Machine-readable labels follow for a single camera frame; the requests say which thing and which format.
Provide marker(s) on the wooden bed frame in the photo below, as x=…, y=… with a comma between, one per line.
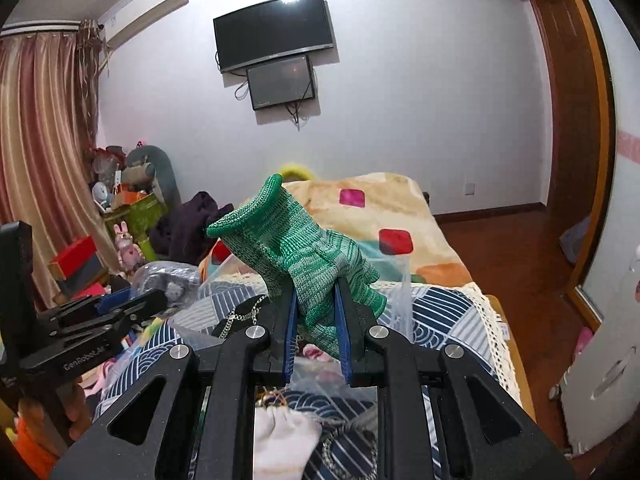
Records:
x=520, y=370

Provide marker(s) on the orange plush toy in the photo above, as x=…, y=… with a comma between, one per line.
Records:
x=32, y=445

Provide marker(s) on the clear plastic bag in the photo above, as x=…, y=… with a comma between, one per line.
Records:
x=400, y=290

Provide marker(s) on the grey cloth on floor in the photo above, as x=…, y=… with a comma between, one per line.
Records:
x=575, y=240

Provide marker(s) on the person's left hand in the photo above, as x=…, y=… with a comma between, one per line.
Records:
x=77, y=410

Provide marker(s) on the striped pink curtain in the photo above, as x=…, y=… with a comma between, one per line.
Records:
x=45, y=150

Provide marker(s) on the small black monitor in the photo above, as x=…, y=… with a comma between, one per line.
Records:
x=281, y=82

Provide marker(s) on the red box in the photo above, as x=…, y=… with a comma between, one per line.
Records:
x=75, y=257

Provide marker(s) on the dark purple garment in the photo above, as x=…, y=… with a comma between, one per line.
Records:
x=185, y=225

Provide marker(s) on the yellow plush toy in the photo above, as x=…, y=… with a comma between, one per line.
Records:
x=297, y=171

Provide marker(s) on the white wall socket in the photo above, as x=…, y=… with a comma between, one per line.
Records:
x=469, y=188

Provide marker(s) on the wooden door frame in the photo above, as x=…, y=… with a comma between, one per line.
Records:
x=570, y=110

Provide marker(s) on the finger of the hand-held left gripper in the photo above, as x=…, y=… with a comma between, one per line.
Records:
x=127, y=334
x=115, y=304

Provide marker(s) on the green knit glove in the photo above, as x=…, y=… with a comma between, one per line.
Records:
x=300, y=265

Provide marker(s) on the green box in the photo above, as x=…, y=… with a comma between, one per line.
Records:
x=145, y=220

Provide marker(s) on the white round toy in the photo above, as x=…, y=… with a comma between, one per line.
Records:
x=101, y=195

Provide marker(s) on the white air conditioner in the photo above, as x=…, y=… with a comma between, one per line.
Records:
x=150, y=7

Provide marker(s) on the black wall television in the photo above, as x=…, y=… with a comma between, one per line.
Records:
x=274, y=30

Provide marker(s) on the blue patterned quilt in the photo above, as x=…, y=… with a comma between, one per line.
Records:
x=450, y=320

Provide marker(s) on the grey plastic bag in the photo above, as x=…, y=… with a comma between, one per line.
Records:
x=165, y=280

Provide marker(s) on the beige plush blanket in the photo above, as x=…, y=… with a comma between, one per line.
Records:
x=400, y=210

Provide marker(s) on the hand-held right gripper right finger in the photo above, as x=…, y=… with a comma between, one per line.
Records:
x=344, y=335

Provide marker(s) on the pink bunny toy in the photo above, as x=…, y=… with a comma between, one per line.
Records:
x=127, y=250

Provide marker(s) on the white cloth pouch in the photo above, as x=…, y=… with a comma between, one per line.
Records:
x=285, y=440

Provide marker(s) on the white cardboard panel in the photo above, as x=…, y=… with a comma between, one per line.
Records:
x=600, y=360

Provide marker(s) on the grey plush toy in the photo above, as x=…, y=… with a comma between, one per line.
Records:
x=162, y=170

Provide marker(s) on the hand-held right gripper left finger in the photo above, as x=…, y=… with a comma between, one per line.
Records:
x=289, y=332

